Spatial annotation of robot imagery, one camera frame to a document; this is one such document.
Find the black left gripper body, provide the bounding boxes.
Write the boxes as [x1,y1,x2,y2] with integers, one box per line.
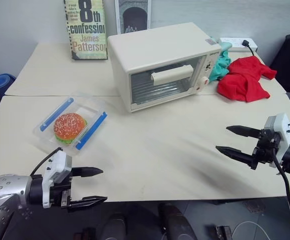
[49,167,73,208]

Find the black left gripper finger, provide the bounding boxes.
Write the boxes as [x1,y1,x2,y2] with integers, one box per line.
[67,196,109,213]
[71,166,104,179]

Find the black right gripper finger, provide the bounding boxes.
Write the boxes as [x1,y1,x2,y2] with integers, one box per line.
[215,145,259,169]
[225,125,263,140]

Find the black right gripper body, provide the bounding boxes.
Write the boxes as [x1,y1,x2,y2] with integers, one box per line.
[251,128,287,171]

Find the clear plastic container blue clips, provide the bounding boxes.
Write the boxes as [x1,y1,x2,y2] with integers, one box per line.
[32,92,109,157]

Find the cream toaster oven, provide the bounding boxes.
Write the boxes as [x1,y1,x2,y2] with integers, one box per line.
[107,21,223,114]

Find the blue container clip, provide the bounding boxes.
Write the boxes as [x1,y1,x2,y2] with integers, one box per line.
[75,111,108,151]
[39,97,75,132]

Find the red cloth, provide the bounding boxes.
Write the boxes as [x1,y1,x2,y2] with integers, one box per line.
[216,55,278,103]

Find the toy hamburger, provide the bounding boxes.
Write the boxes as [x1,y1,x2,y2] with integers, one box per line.
[53,112,89,146]

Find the green cloth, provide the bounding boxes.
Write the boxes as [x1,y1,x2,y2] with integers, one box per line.
[208,37,234,83]

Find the white power strip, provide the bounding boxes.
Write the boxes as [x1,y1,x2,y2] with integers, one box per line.
[218,37,259,53]

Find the blue rolled mat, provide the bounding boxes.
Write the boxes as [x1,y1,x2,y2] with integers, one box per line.
[0,72,17,91]

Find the James Patterson book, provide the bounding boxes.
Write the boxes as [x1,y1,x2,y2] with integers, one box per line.
[63,0,109,61]

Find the white framed archway picture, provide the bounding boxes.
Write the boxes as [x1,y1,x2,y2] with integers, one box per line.
[113,0,153,35]

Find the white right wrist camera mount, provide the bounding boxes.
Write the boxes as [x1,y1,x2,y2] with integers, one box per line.
[263,112,290,169]

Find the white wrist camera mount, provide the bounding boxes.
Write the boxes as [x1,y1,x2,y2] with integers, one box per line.
[41,150,74,209]
[263,112,290,169]

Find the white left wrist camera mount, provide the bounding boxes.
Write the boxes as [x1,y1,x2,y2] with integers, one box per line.
[41,150,74,209]

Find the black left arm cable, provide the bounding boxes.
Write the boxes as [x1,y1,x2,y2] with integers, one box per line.
[30,147,64,177]

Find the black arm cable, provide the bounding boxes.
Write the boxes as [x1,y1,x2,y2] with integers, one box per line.
[271,139,290,236]
[30,147,64,177]

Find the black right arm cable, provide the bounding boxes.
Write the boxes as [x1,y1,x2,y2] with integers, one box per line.
[271,139,290,236]

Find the white floor cable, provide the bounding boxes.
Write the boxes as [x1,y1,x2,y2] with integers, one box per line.
[230,220,270,240]

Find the black plug with cable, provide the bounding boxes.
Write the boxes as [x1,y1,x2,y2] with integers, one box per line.
[240,39,258,58]

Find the cream oven door handle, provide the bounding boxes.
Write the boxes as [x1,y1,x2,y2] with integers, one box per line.
[150,64,194,87]

